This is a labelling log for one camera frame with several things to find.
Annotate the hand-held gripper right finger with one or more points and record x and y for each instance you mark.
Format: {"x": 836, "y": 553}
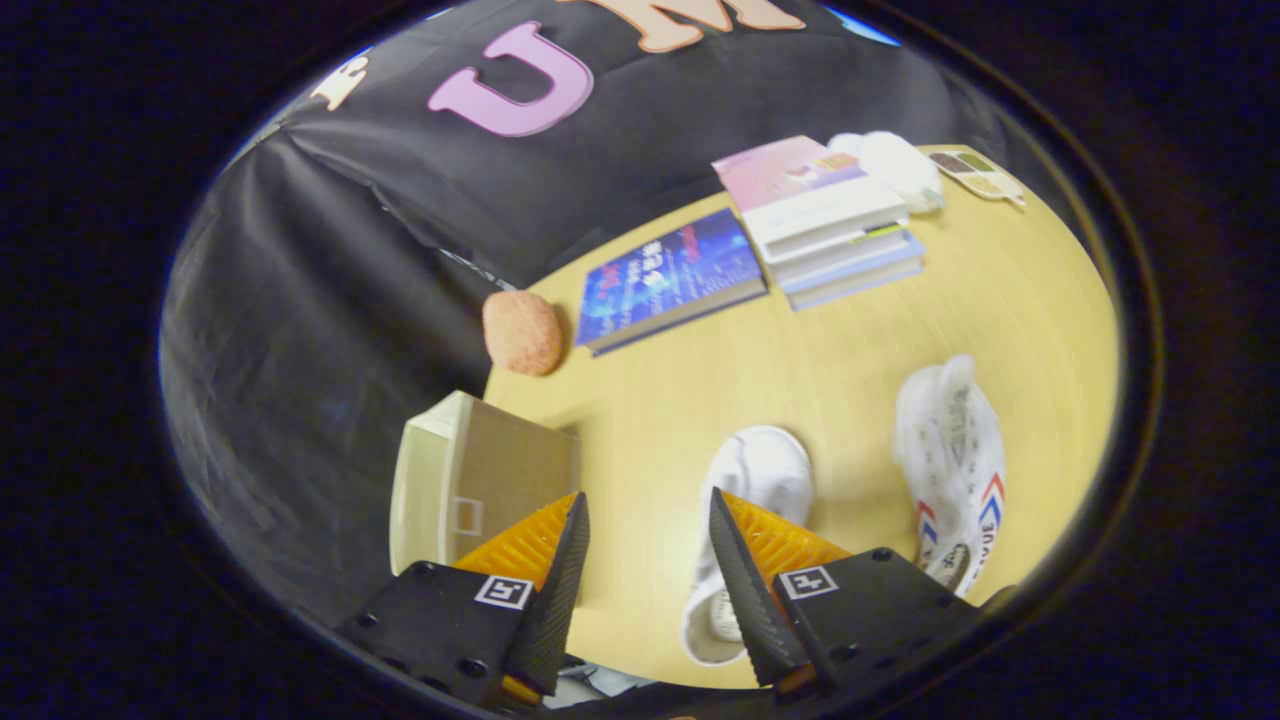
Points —
{"x": 750, "y": 600}

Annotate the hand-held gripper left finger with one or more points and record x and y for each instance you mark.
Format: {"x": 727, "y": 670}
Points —
{"x": 555, "y": 610}

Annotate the white canvas shoe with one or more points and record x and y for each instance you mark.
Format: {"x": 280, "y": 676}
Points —
{"x": 765, "y": 470}
{"x": 950, "y": 450}

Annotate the beige fabric storage box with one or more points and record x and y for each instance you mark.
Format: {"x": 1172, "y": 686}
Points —
{"x": 500, "y": 460}

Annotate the orange sponge ball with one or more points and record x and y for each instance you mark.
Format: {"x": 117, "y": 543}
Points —
{"x": 522, "y": 333}

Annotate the pale blue cover book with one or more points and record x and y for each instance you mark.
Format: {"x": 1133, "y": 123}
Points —
{"x": 850, "y": 276}

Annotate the white book with yellow tab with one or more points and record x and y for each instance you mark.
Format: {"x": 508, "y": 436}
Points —
{"x": 850, "y": 248}

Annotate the pink cover book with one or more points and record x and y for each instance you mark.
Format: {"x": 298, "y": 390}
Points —
{"x": 790, "y": 170}

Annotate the white fluffy ball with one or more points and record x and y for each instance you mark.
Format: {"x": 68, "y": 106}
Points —
{"x": 895, "y": 165}

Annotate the white colour palette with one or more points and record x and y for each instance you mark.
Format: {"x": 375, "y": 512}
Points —
{"x": 975, "y": 175}

